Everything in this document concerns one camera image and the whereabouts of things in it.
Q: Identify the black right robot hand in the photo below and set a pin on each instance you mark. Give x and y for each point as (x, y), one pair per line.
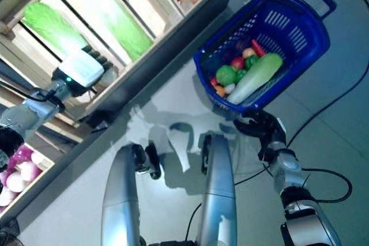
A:
(265, 126)

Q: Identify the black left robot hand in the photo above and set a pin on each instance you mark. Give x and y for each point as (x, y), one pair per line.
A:
(78, 70)

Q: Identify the green white napa cabbage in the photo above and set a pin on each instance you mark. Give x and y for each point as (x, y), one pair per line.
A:
(253, 79)
(49, 24)
(129, 38)

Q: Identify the blue plastic shopping basket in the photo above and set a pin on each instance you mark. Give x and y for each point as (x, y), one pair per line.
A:
(317, 35)

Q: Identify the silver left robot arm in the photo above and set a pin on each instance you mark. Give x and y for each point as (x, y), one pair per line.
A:
(29, 110)

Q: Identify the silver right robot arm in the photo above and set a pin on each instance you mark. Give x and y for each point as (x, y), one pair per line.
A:
(288, 165)

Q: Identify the small white garlic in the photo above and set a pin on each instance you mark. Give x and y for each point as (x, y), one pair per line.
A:
(230, 87)

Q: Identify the small orange vegetable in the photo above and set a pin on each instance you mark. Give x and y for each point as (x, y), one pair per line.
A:
(220, 90)

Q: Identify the large green bell pepper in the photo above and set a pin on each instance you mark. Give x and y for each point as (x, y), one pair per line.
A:
(226, 74)

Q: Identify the small green bell pepper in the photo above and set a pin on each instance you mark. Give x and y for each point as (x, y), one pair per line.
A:
(250, 61)

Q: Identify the small red vegetable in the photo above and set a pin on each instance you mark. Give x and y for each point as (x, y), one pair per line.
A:
(214, 82)

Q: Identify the silver right robot leg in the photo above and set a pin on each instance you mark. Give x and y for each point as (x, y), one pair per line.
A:
(219, 177)

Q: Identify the silver robot leg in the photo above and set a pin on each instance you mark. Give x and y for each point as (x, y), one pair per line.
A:
(121, 188)
(219, 177)

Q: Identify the pink red tomato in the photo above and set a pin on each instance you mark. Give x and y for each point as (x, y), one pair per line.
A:
(237, 63)

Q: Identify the small tan vegetable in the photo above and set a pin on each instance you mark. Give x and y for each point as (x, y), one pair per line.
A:
(249, 53)

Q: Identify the red orange carrot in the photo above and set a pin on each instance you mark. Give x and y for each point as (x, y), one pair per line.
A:
(258, 47)

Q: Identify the purple white onion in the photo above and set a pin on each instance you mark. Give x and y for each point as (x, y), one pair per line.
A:
(20, 156)
(14, 184)
(29, 171)

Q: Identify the wooden dark display stand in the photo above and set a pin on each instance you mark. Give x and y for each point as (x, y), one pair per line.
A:
(178, 44)

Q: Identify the silver left robot leg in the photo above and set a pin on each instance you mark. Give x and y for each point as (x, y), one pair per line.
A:
(121, 188)

